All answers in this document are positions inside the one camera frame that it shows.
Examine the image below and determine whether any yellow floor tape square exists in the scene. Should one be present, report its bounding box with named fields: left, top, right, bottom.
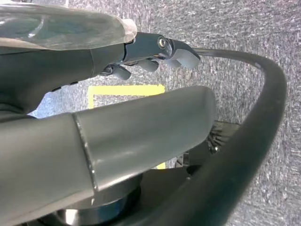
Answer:
left=88, top=84, right=166, bottom=170

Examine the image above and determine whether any silver robot body shell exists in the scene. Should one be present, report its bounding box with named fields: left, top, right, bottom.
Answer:
left=0, top=86, right=217, bottom=226

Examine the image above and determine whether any chrome round disc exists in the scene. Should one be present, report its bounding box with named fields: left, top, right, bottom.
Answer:
left=55, top=174, right=143, bottom=226

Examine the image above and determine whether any dark grey machine base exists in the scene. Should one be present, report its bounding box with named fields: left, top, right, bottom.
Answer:
left=139, top=121, right=241, bottom=226

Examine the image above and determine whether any thick black cable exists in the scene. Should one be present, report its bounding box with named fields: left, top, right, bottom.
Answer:
left=118, top=48, right=288, bottom=226

